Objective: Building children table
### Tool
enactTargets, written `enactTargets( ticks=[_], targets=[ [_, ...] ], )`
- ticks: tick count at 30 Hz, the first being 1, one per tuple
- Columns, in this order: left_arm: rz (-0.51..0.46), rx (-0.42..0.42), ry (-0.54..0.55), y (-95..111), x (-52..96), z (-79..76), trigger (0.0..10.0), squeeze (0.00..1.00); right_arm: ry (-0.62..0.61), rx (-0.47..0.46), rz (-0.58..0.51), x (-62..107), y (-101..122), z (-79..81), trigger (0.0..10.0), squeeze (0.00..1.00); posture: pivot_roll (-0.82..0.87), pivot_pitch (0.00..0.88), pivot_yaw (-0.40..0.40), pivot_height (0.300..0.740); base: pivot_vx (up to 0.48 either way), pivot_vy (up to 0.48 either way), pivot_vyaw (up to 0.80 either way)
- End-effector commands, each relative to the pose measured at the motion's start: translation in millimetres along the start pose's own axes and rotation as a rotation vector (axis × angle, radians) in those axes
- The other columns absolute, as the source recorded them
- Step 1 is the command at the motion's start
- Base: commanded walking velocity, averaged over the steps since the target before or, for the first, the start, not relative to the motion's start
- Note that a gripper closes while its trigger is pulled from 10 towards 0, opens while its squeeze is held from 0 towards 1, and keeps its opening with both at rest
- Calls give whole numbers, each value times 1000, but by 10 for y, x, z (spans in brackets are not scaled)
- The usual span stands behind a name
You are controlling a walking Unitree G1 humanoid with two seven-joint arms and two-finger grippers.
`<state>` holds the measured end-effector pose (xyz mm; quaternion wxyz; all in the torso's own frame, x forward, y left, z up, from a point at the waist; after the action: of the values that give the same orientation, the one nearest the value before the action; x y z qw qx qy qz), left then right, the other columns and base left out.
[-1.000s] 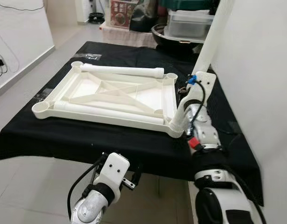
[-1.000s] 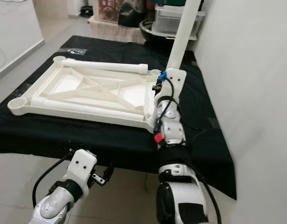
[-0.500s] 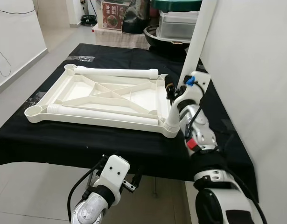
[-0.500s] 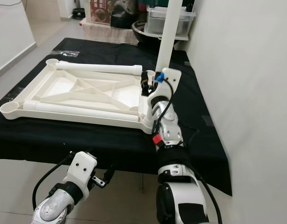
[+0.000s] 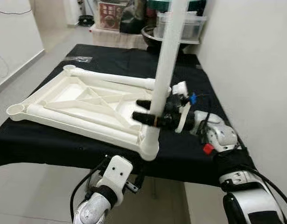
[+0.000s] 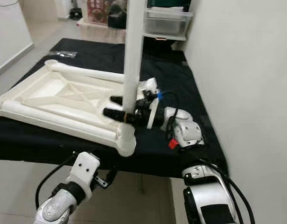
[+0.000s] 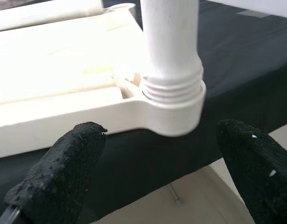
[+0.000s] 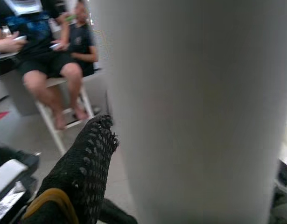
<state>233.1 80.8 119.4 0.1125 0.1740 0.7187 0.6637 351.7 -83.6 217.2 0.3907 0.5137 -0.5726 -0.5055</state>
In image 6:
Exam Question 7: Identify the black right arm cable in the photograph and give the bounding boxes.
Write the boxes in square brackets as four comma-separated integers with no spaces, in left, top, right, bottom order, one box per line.
[162,91,256,224]

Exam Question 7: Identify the black table cloth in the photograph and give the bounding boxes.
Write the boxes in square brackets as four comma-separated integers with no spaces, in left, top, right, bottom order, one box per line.
[0,37,229,179]

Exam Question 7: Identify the black coiled hose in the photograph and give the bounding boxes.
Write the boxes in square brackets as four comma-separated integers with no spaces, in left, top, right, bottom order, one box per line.
[69,7,83,19]

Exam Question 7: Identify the dark green lid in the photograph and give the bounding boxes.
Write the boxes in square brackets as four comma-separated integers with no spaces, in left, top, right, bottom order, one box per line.
[147,0,191,11]

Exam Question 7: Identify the clear plastic storage box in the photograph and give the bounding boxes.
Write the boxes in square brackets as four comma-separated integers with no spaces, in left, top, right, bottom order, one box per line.
[143,8,193,40]

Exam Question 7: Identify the clear tape patch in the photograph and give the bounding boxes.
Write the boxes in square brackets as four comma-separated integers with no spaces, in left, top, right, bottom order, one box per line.
[54,50,78,58]

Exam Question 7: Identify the black bag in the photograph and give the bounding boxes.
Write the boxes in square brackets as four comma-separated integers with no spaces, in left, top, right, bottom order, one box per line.
[108,0,129,29]

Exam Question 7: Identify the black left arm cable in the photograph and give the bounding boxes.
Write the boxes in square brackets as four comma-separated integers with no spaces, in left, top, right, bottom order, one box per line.
[35,154,76,210]

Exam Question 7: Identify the black wok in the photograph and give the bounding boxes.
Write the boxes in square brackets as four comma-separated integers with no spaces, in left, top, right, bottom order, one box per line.
[142,35,181,52]

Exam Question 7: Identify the white plastic children table top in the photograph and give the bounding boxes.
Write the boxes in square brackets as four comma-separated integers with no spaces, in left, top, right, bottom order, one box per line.
[0,59,158,157]

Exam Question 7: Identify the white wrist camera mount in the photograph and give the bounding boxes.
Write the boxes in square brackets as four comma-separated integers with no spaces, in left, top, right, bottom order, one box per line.
[141,77,162,130]
[70,152,101,189]

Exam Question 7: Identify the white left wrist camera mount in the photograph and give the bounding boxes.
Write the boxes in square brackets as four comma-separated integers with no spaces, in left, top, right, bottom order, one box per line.
[70,152,101,189]

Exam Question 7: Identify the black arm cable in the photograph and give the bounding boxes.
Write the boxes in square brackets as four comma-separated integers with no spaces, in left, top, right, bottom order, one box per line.
[162,91,256,224]
[35,154,76,210]

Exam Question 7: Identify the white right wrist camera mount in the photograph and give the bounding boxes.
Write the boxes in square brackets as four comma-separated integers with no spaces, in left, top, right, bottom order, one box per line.
[141,77,162,130]

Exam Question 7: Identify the red printed box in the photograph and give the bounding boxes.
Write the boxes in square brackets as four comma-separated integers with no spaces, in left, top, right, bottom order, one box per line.
[86,0,113,25]

